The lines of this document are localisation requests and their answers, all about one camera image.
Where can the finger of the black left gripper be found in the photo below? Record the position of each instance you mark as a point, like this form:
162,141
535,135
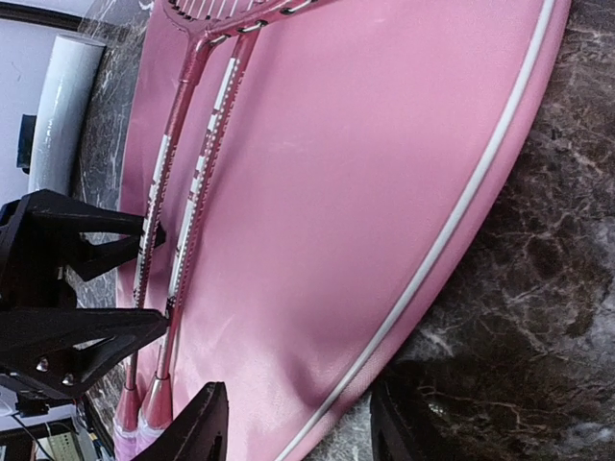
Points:
49,353
49,229

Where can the white shuttlecock tube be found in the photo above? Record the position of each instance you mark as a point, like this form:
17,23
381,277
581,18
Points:
61,110

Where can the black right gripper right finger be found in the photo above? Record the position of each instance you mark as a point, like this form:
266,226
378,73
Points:
468,410

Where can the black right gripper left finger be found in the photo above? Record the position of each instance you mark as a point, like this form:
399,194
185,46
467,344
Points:
199,433

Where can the pink racket cover bag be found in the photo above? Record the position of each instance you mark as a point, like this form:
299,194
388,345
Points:
320,168

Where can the pink badminton racket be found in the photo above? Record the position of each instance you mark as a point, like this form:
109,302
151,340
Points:
158,192
202,192

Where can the pink badminton racket front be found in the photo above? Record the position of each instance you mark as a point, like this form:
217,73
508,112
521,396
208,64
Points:
202,192

